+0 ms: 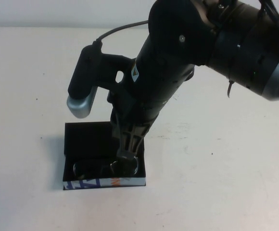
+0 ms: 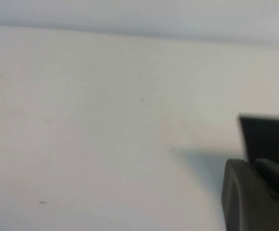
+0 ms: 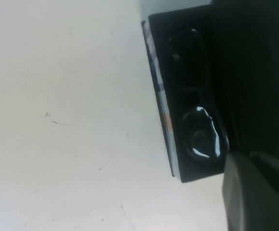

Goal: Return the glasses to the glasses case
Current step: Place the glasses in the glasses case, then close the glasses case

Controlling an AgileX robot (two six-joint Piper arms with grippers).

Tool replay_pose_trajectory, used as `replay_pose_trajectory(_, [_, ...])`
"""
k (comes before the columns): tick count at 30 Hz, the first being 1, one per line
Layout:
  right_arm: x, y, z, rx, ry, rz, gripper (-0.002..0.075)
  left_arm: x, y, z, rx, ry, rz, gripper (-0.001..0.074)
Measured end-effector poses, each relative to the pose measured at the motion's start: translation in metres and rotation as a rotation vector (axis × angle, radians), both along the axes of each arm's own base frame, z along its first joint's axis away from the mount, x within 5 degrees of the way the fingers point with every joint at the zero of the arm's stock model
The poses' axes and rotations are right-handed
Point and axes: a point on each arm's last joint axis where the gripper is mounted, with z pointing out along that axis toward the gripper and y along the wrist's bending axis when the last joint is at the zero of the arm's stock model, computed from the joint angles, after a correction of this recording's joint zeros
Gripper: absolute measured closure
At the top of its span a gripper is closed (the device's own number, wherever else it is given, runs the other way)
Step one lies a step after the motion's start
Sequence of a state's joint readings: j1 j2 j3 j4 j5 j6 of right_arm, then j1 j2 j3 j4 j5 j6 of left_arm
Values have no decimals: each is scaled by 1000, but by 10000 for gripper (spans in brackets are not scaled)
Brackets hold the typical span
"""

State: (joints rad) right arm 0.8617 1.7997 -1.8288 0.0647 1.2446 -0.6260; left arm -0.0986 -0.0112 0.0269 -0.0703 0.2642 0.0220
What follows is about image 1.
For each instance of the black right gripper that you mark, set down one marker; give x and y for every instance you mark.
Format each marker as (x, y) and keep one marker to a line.
(151, 96)

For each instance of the black printed glasses case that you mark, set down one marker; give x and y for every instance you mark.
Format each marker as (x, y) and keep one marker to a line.
(89, 139)

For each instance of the dark-framed glasses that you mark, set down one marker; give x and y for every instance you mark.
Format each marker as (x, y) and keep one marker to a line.
(86, 168)

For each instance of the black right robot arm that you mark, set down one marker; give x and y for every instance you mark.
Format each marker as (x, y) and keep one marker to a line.
(250, 48)

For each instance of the black zip tie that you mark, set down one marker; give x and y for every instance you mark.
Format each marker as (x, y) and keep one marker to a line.
(230, 89)

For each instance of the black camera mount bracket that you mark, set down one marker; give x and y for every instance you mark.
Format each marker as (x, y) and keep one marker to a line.
(110, 69)

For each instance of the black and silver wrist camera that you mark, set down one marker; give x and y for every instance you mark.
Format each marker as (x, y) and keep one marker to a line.
(81, 84)

